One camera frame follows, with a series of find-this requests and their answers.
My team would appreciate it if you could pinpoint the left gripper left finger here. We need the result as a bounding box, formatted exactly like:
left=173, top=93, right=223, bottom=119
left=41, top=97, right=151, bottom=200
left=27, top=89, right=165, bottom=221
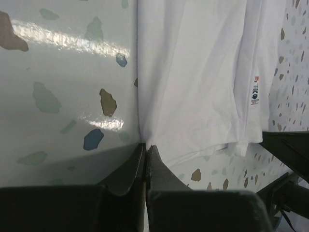
left=0, top=144, right=146, bottom=232

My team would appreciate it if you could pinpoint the white navy tank top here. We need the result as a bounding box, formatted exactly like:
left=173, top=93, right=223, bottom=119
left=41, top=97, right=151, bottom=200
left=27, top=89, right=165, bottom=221
left=138, top=0, right=286, bottom=167

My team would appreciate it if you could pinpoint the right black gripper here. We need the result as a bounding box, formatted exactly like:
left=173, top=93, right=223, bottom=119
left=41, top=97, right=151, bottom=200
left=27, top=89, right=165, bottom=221
left=257, top=131, right=309, bottom=232

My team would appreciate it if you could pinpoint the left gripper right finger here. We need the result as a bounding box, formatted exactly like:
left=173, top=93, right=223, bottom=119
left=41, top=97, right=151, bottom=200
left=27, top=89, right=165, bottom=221
left=146, top=145, right=273, bottom=232

